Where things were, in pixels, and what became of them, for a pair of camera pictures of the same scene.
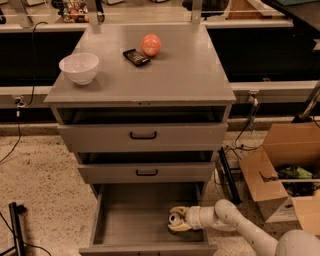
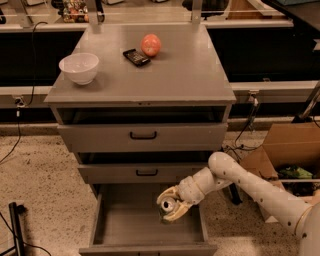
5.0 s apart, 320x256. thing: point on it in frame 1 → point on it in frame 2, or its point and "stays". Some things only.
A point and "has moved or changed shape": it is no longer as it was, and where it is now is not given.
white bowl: x=79 y=67 stays
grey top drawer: x=142 y=129 stays
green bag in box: x=294 y=172 stays
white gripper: x=192 y=217 → x=189 y=191
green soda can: x=174 y=218 has moved or changed shape
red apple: x=151 y=45 stays
